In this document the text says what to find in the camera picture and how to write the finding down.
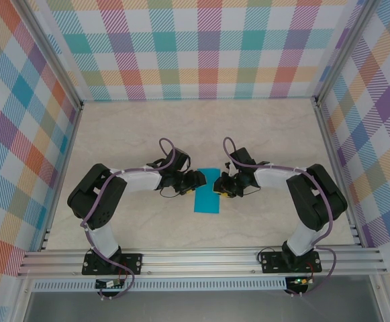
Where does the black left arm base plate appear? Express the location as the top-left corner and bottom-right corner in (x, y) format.
(81, 252), (144, 275)

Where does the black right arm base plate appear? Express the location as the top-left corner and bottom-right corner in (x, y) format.
(260, 250), (323, 274)

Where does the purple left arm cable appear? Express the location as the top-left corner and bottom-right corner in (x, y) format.
(79, 137), (179, 301)

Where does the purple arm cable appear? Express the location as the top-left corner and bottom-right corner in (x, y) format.
(79, 137), (179, 301)
(222, 136), (337, 298)

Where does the aluminium mounting rail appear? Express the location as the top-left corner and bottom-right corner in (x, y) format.
(16, 247), (389, 278)

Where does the small black circuit board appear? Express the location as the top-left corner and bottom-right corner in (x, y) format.
(95, 280), (125, 290)

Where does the red black wire pair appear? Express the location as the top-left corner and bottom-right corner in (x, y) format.
(303, 261), (317, 282)
(117, 260), (132, 285)

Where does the aluminium side rail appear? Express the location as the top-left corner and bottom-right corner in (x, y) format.
(38, 102), (85, 252)
(313, 99), (364, 249)

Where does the blue paper sheet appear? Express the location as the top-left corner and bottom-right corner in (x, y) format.
(193, 166), (222, 214)

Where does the perforated grey cable duct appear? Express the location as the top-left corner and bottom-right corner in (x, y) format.
(32, 280), (288, 292)

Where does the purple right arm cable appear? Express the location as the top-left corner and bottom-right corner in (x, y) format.
(222, 136), (337, 298)

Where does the aluminium frame post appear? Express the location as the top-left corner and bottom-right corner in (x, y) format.
(19, 0), (85, 110)
(310, 0), (382, 105)

